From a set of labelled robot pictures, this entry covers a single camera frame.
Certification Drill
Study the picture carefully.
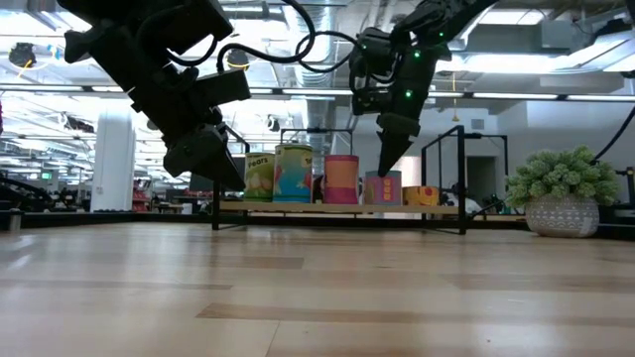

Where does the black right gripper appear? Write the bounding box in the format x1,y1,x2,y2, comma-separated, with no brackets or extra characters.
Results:
349,27,451,179

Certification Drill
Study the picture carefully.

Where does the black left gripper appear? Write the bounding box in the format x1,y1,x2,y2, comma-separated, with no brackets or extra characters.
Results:
63,28,247,192

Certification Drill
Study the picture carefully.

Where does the pink teal corn can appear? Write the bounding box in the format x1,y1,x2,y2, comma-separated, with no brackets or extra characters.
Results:
363,170,404,207

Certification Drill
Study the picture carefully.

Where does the short orange yellow can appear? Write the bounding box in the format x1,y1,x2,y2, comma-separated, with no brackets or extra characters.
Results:
401,184,441,207

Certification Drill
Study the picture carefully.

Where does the pink and orange can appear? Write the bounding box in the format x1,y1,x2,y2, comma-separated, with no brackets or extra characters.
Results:
322,154,360,205

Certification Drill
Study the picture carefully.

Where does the green pears label can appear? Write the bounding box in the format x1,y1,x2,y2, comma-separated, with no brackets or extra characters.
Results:
243,151,276,203

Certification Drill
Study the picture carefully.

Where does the tall blue teal can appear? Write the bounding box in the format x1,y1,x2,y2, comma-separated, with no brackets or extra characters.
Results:
273,143,315,204

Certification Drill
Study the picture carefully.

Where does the black monitor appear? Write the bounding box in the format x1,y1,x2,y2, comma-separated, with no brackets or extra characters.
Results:
188,171,215,194

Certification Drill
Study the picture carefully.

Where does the white pillar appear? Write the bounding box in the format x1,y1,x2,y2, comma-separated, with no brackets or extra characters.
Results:
90,111,137,213

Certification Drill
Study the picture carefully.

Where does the succulent in white pot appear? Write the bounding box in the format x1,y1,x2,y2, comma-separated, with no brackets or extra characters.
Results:
504,144,621,239

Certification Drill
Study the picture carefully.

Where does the grey metal cylinder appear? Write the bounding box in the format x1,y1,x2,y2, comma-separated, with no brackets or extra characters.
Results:
0,207,25,233

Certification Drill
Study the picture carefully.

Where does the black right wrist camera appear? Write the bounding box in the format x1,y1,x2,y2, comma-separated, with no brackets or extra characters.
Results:
351,87,393,117

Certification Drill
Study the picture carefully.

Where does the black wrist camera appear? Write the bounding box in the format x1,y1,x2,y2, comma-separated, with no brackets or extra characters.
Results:
351,87,393,117
195,67,253,108

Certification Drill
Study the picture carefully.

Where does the yellow hanging cord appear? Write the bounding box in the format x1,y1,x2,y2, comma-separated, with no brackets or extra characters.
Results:
449,71,459,124

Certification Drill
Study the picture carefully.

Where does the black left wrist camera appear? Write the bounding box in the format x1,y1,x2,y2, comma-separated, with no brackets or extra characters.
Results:
195,67,253,108

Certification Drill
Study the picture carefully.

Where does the wooden shelf with black frame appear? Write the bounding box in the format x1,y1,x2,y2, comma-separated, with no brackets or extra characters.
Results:
211,123,510,237

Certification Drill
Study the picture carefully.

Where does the black ceiling-hung camera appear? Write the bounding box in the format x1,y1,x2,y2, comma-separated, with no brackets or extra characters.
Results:
225,47,252,72
8,42,39,68

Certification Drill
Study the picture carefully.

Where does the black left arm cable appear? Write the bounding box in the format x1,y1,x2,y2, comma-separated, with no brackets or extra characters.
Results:
215,0,318,75

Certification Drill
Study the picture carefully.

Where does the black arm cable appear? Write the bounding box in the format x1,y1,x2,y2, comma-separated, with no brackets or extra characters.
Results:
591,105,635,165
215,0,318,75

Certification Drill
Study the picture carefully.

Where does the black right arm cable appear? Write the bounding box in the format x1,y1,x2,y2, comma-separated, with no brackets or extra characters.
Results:
591,105,635,165

